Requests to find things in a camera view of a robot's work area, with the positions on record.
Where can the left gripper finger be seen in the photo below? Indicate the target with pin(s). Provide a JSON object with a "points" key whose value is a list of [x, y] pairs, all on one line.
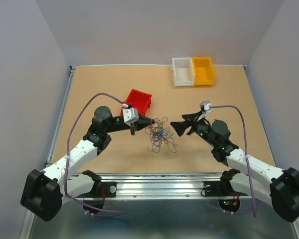
{"points": [[133, 129], [145, 120]]}

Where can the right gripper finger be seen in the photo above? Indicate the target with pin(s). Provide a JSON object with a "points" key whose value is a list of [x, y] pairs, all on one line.
{"points": [[191, 117], [180, 126]]}

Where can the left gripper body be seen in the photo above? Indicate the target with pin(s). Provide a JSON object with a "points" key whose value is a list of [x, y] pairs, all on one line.
{"points": [[115, 125]]}

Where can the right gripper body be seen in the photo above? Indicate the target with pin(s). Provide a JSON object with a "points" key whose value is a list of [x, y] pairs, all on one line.
{"points": [[201, 128]]}

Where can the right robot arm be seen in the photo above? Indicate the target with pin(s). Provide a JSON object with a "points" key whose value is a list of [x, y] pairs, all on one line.
{"points": [[279, 188]]}

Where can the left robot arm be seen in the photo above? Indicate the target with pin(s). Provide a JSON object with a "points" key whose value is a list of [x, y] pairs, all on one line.
{"points": [[46, 191]]}

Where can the red plastic bin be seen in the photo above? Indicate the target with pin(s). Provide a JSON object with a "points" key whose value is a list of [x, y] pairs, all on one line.
{"points": [[139, 100]]}

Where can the white plastic bin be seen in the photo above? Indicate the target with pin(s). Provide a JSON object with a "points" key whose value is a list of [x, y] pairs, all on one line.
{"points": [[183, 72]]}

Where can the yellow plastic bin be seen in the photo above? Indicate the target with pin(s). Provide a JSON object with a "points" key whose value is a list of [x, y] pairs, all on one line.
{"points": [[203, 71]]}

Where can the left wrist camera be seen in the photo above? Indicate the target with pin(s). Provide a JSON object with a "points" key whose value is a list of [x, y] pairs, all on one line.
{"points": [[130, 114]]}

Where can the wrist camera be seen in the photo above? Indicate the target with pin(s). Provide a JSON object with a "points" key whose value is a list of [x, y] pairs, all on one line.
{"points": [[130, 114], [206, 108]]}

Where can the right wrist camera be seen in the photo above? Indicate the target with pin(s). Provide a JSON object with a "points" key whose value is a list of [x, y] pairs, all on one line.
{"points": [[206, 108]]}

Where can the aluminium mounting rail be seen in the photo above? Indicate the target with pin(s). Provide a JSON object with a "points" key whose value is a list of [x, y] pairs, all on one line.
{"points": [[159, 186]]}

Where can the left aluminium side rail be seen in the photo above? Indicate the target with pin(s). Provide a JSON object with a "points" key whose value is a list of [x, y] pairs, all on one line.
{"points": [[60, 118]]}

